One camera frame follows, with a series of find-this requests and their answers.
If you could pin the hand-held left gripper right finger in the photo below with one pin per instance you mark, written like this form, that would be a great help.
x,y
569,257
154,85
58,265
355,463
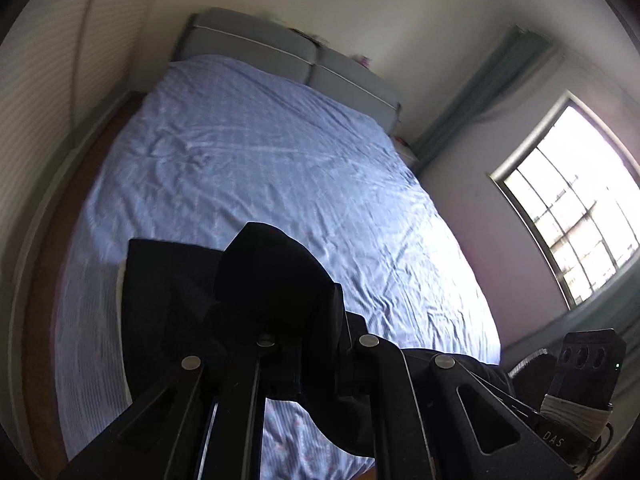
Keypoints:
x,y
382,380

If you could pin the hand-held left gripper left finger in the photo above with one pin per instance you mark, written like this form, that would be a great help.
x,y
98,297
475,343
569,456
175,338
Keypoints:
x,y
247,390

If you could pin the black pants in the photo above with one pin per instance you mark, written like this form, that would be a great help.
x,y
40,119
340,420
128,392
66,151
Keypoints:
x,y
280,280

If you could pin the folded black garment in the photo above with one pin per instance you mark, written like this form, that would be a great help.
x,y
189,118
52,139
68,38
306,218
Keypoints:
x,y
160,300

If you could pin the barred window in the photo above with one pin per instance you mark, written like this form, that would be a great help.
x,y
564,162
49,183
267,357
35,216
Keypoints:
x,y
575,200

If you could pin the white nightstand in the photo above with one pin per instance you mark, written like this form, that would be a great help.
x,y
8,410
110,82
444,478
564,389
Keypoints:
x,y
406,154

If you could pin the bed with blue checked sheet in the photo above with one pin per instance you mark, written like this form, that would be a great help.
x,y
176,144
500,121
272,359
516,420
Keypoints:
x,y
275,160

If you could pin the green curtain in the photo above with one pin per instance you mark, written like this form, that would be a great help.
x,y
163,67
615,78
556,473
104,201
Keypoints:
x,y
480,100

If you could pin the grey padded headboard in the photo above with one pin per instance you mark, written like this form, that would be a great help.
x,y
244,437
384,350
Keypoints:
x,y
280,55

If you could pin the cream sliding-door wardrobe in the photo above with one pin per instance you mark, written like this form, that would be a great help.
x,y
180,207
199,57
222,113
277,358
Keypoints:
x,y
50,70

